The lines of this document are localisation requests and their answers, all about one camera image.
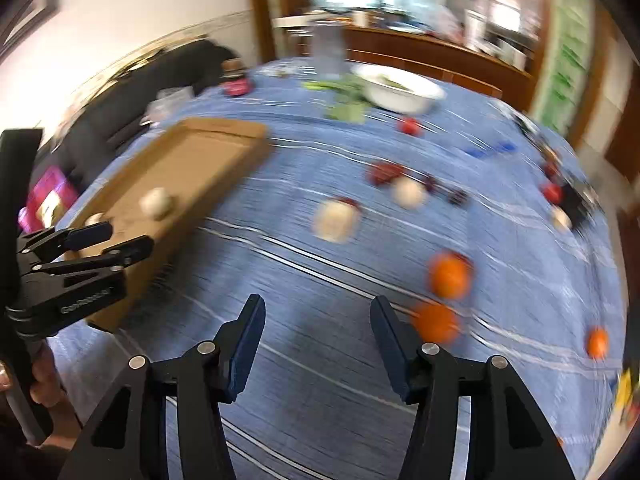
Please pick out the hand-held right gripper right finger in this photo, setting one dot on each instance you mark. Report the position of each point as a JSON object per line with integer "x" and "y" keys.
{"x": 392, "y": 347}

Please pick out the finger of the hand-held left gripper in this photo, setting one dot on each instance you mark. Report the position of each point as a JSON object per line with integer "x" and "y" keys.
{"x": 127, "y": 252}
{"x": 87, "y": 234}

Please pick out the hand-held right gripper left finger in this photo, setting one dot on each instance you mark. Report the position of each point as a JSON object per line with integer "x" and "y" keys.
{"x": 247, "y": 342}

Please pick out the orange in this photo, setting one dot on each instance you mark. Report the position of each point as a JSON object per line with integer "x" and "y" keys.
{"x": 436, "y": 322}
{"x": 597, "y": 342}
{"x": 450, "y": 275}

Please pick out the shallow cardboard tray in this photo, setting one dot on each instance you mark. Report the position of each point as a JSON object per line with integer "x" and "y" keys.
{"x": 200, "y": 160}

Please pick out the large white yam piece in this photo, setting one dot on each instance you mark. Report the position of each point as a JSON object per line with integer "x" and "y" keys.
{"x": 335, "y": 221}

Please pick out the person's left hand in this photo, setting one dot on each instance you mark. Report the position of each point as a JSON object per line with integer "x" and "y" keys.
{"x": 47, "y": 390}

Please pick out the pink box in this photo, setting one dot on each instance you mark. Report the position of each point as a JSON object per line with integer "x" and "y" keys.
{"x": 50, "y": 195}

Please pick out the blue plaid tablecloth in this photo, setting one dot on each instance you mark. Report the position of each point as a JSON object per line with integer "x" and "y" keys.
{"x": 325, "y": 285}

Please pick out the clear plastic bag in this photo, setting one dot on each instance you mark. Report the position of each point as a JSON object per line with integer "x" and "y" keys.
{"x": 167, "y": 104}

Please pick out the dark dried date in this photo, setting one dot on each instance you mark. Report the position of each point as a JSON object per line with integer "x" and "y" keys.
{"x": 457, "y": 196}

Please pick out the large red date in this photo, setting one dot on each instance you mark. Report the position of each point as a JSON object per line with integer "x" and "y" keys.
{"x": 384, "y": 172}

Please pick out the black sofa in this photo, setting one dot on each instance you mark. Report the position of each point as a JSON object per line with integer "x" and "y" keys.
{"x": 165, "y": 75}

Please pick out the dark jar with red label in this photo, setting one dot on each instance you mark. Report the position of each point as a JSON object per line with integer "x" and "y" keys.
{"x": 235, "y": 80}

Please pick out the red tomato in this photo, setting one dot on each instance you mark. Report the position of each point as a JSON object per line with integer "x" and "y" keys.
{"x": 411, "y": 126}
{"x": 552, "y": 193}

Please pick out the yellow object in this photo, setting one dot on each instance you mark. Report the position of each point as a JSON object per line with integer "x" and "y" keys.
{"x": 626, "y": 392}

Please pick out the black pouch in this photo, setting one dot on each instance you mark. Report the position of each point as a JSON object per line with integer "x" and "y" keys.
{"x": 582, "y": 200}

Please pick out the green vegetable leaf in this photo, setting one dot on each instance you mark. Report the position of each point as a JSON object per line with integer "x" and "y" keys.
{"x": 346, "y": 110}

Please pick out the white bowl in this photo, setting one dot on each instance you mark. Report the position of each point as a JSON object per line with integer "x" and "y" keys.
{"x": 400, "y": 92}

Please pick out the bok choy stalk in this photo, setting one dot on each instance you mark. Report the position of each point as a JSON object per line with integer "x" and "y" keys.
{"x": 325, "y": 85}

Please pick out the clear plastic pitcher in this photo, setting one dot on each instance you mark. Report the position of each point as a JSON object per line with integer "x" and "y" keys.
{"x": 326, "y": 50}

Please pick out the wooden sideboard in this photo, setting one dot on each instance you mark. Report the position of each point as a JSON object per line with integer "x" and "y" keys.
{"x": 425, "y": 52}

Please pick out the bamboo wall poster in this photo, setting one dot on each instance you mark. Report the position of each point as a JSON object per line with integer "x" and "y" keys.
{"x": 565, "y": 45}

